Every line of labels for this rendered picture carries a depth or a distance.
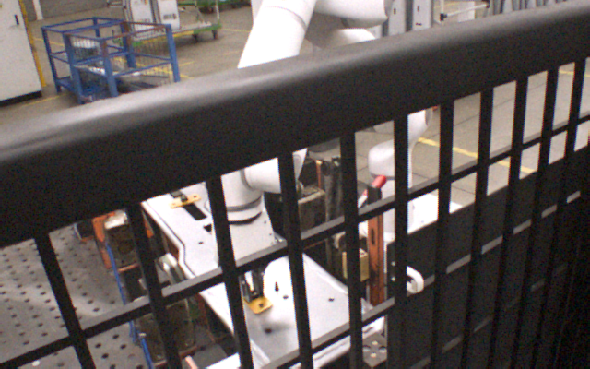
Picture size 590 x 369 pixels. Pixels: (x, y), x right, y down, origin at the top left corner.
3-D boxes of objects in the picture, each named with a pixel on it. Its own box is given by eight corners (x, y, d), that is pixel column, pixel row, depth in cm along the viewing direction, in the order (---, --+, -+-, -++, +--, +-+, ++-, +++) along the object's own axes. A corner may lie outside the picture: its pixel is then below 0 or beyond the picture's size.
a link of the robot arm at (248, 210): (250, 178, 89) (252, 194, 90) (203, 194, 85) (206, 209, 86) (274, 195, 82) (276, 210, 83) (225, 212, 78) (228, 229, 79)
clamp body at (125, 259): (125, 331, 131) (91, 218, 117) (168, 314, 137) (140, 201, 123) (135, 351, 124) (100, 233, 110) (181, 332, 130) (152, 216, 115)
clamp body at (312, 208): (289, 321, 130) (274, 193, 115) (325, 303, 136) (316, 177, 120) (310, 340, 123) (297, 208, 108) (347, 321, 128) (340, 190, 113)
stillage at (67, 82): (56, 92, 715) (40, 26, 676) (109, 78, 758) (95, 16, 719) (80, 106, 626) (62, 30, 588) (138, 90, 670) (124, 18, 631)
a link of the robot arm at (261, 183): (350, 38, 87) (300, 204, 78) (271, 38, 94) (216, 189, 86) (332, 5, 79) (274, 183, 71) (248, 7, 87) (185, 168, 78)
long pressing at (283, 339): (85, 146, 182) (83, 142, 181) (143, 130, 192) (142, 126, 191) (279, 392, 73) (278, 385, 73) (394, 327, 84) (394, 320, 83)
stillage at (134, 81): (81, 110, 607) (63, 32, 568) (140, 93, 653) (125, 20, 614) (120, 129, 522) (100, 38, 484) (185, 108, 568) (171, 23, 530)
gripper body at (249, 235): (254, 189, 89) (262, 244, 94) (201, 208, 85) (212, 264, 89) (277, 204, 84) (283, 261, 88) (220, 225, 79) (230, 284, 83)
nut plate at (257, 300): (233, 291, 94) (232, 285, 94) (251, 282, 96) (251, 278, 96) (255, 314, 88) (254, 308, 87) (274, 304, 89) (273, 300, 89)
